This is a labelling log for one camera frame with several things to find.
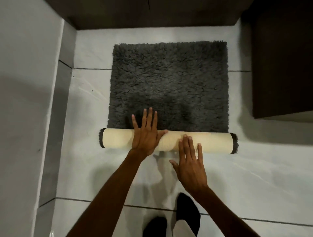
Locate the person's left hand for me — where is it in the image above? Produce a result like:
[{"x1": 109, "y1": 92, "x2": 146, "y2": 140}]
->
[{"x1": 131, "y1": 107, "x2": 169, "y2": 157}]

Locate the person's right hand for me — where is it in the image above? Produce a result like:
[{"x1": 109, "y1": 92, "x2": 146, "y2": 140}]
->
[{"x1": 169, "y1": 134, "x2": 209, "y2": 194}]

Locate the grey shaggy bath mat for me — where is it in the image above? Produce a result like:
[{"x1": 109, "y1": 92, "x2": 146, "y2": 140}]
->
[{"x1": 99, "y1": 41, "x2": 239, "y2": 155}]

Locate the person's right forearm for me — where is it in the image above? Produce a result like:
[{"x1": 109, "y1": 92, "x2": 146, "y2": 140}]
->
[{"x1": 186, "y1": 187, "x2": 261, "y2": 237}]

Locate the person's left forearm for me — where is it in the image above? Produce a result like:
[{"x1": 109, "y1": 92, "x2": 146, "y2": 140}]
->
[{"x1": 66, "y1": 149, "x2": 154, "y2": 237}]

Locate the person's black right sock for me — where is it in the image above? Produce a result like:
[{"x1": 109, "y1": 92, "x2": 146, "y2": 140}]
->
[{"x1": 176, "y1": 193, "x2": 201, "y2": 237}]

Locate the person's black sock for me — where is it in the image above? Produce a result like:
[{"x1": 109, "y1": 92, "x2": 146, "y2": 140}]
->
[
  {"x1": 176, "y1": 193, "x2": 201, "y2": 237},
  {"x1": 142, "y1": 216, "x2": 168, "y2": 237}
]

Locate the person's light trouser leg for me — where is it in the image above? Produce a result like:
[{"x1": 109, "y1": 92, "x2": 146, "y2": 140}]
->
[{"x1": 172, "y1": 219, "x2": 196, "y2": 237}]

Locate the person's black left sock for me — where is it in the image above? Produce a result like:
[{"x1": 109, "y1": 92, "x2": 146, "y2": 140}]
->
[{"x1": 142, "y1": 216, "x2": 168, "y2": 237}]

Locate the wide dark brown wooden cabinet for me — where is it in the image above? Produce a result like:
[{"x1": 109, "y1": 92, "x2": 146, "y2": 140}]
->
[{"x1": 44, "y1": 0, "x2": 248, "y2": 31}]

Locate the tall dark brown wooden cabinet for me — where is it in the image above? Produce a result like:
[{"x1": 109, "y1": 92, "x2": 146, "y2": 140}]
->
[{"x1": 241, "y1": 0, "x2": 313, "y2": 120}]

